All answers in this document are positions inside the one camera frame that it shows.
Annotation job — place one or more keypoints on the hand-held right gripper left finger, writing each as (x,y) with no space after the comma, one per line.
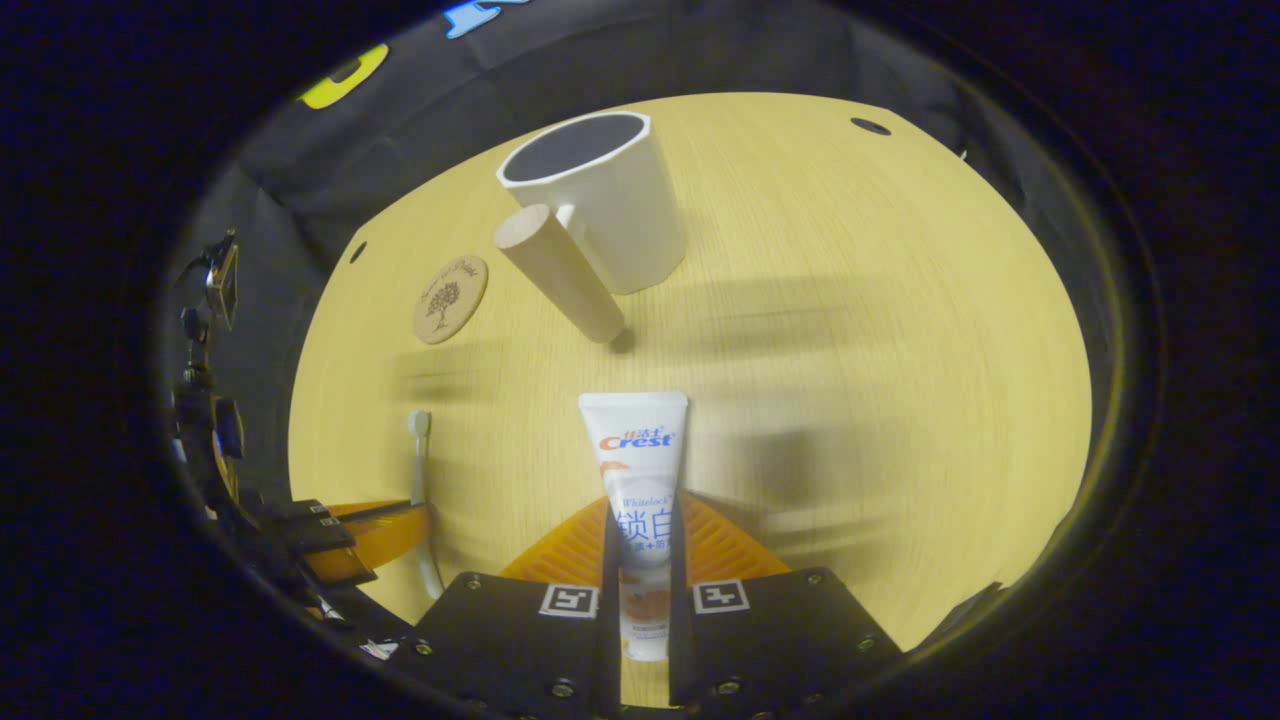
(510,645)

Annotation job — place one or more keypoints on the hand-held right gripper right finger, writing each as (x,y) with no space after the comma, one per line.
(780,640)

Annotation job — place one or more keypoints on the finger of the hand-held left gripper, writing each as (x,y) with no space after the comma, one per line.
(335,560)
(300,512)

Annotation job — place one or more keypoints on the pale green toothbrush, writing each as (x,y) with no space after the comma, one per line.
(418,470)

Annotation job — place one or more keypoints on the white toothpaste tube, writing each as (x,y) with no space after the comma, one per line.
(635,470)

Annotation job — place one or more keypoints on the black backdrop cloth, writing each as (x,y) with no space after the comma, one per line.
(450,80)

